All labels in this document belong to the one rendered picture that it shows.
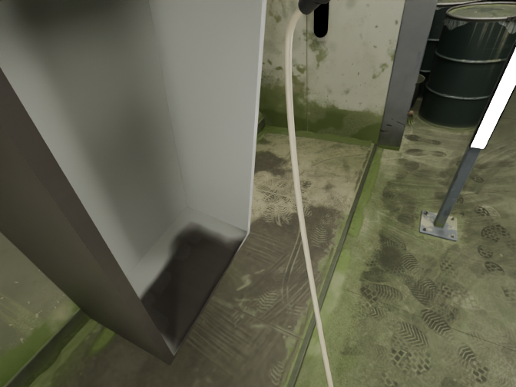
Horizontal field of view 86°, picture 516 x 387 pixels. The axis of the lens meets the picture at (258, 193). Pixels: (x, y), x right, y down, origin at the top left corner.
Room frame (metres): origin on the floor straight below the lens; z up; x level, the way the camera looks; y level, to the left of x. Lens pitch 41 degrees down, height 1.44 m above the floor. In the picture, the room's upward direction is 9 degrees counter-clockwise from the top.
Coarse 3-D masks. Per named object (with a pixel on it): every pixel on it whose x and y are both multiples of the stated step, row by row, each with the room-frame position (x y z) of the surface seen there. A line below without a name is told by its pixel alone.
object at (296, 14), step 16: (288, 32) 0.62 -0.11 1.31; (288, 48) 0.63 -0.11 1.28; (288, 64) 0.63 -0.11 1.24; (288, 80) 0.63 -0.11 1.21; (288, 96) 0.62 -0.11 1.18; (288, 112) 0.62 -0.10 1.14; (288, 128) 0.61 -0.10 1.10; (304, 224) 0.53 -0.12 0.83; (304, 240) 0.50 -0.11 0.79; (320, 320) 0.38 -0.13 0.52; (320, 336) 0.35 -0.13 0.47
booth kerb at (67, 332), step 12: (264, 120) 2.59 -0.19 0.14; (72, 324) 0.72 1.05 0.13; (84, 324) 0.75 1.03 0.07; (60, 336) 0.67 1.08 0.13; (72, 336) 0.69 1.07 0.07; (48, 348) 0.62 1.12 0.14; (60, 348) 0.64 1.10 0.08; (36, 360) 0.57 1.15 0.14; (48, 360) 0.58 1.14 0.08; (24, 372) 0.52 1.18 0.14; (36, 372) 0.54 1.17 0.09; (12, 384) 0.48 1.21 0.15; (24, 384) 0.49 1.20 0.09
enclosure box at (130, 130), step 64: (0, 0) 0.62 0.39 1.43; (64, 0) 0.73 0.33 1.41; (128, 0) 0.88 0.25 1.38; (192, 0) 0.87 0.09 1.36; (256, 0) 0.77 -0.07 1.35; (0, 64) 0.59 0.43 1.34; (64, 64) 0.69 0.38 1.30; (128, 64) 0.85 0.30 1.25; (192, 64) 0.89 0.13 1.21; (256, 64) 0.78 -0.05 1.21; (0, 128) 0.25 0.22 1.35; (64, 128) 0.65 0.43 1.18; (128, 128) 0.81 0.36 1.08; (192, 128) 0.93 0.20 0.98; (256, 128) 0.79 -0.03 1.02; (0, 192) 0.34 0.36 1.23; (64, 192) 0.27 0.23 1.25; (128, 192) 0.76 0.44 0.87; (192, 192) 0.99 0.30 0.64; (64, 256) 0.33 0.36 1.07; (128, 256) 0.70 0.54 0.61; (192, 256) 0.74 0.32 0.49; (128, 320) 0.33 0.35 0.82; (192, 320) 0.48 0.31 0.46
